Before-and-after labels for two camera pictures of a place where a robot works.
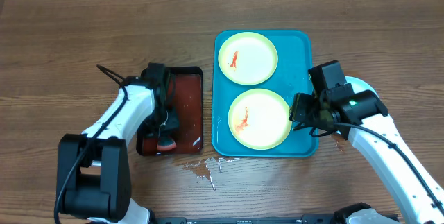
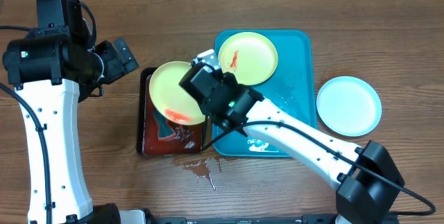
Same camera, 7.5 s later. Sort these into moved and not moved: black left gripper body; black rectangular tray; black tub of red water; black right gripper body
Moved: black right gripper body; black left gripper body
Not moved: black tub of red water; black rectangular tray
